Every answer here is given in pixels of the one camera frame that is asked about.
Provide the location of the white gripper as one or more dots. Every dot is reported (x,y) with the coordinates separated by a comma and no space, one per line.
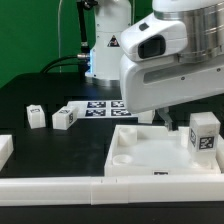
(172,58)

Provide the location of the white square tabletop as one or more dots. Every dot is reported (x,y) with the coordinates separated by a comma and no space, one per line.
(137,150)

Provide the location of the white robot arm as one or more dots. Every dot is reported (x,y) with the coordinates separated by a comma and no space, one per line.
(113,17)

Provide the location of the fiducial marker sheet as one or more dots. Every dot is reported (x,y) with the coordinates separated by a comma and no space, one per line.
(101,109)

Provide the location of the white front obstacle bar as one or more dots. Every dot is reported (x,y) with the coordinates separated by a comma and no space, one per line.
(111,190)

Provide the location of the white left obstacle block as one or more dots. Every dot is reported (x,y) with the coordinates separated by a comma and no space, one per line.
(6,149)

